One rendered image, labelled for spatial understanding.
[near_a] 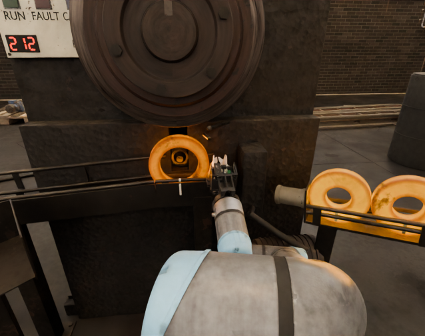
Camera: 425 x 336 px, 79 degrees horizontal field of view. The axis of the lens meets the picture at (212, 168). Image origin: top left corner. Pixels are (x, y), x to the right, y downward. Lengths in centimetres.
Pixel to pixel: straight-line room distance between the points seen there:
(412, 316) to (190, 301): 139
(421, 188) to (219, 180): 48
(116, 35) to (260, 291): 56
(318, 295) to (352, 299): 5
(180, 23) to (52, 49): 43
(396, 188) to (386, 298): 92
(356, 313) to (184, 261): 18
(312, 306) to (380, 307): 128
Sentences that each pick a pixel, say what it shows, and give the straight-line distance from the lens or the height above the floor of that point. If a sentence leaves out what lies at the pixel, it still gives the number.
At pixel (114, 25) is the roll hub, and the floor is 113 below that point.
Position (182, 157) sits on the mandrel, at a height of 74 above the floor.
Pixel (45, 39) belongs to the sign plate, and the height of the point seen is 111.
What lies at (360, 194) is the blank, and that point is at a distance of 79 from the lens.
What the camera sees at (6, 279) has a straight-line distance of 79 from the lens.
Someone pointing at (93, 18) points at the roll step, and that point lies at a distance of 73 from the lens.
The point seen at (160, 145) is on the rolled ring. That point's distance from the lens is 78.
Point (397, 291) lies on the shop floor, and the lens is 168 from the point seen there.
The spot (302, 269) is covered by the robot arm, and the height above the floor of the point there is 87.
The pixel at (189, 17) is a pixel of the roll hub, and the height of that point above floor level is 114.
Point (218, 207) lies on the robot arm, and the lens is 65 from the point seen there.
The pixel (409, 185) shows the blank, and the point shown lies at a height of 78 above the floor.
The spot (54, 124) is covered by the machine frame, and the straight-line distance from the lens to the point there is 94.
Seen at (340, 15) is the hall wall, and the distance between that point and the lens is 786.
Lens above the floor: 108
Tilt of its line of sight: 24 degrees down
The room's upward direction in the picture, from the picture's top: straight up
